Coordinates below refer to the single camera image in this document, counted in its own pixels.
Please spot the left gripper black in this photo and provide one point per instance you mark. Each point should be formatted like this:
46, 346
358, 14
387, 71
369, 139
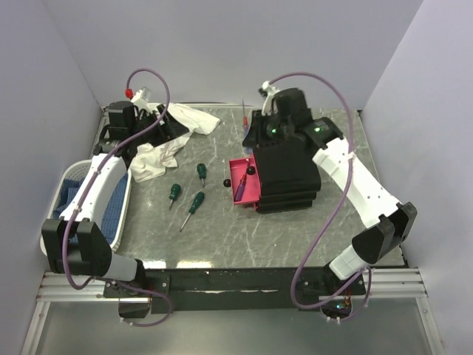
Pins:
170, 130

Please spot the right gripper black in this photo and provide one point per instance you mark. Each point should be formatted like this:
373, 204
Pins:
255, 138

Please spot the small red screwdriver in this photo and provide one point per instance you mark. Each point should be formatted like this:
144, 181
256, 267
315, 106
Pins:
245, 125

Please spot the black drawer cabinet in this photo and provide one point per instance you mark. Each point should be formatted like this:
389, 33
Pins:
288, 178

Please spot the blue red screwdriver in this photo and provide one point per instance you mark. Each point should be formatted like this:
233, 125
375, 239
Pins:
241, 187

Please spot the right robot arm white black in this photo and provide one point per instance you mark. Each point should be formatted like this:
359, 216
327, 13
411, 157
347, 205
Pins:
386, 219

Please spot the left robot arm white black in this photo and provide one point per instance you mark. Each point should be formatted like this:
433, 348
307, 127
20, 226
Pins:
74, 242

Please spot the white floral t-shirt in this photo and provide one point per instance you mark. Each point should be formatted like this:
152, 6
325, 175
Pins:
152, 162

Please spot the green screwdriver upper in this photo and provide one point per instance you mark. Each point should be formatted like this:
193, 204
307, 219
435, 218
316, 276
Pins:
202, 172

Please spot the green stubby screwdriver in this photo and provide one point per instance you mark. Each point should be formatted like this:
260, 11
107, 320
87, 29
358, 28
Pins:
175, 192

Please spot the green long screwdriver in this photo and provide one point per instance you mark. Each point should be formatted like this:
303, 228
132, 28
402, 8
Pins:
196, 203

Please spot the blue checked shirt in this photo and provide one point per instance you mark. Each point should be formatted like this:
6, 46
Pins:
111, 217

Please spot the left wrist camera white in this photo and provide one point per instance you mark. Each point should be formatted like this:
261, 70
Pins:
140, 98

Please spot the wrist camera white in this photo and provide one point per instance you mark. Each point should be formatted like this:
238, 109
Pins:
268, 91
140, 98

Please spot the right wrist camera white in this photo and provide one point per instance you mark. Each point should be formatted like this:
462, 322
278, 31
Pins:
268, 91

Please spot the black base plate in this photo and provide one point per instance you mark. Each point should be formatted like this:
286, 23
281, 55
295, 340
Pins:
200, 289

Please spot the aluminium rail frame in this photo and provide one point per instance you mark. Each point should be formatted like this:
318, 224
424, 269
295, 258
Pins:
386, 284

